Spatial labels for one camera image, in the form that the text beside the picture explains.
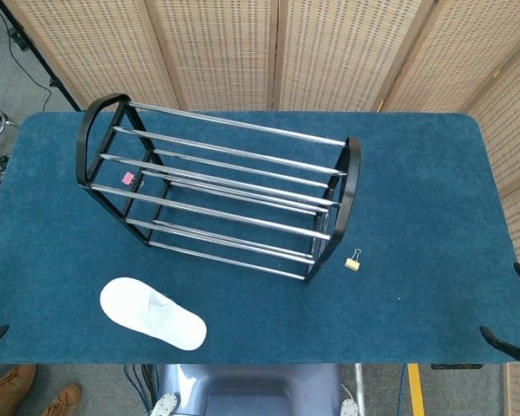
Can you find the white slipper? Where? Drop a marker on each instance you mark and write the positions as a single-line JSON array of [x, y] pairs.
[[156, 314]]

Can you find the black shoe rack chrome bars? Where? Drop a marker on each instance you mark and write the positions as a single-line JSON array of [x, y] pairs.
[[354, 173]]

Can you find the silver metal leg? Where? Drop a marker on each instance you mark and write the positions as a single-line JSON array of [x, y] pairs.
[[359, 385]]

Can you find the white perforated robot pad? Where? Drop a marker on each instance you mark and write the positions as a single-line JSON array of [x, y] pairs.
[[164, 405], [349, 408]]

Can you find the yellow binder clip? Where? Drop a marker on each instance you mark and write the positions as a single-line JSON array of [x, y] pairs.
[[352, 264]]

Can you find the pink tag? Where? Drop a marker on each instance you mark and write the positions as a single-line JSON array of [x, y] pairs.
[[127, 178]]

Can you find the blue-grey robot torso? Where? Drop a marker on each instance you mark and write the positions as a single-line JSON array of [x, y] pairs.
[[251, 390]]

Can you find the blue carpet table mat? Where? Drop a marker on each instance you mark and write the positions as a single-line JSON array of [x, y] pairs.
[[264, 316]]

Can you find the woven wooden folding screen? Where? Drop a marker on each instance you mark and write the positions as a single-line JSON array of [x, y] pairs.
[[221, 52]]

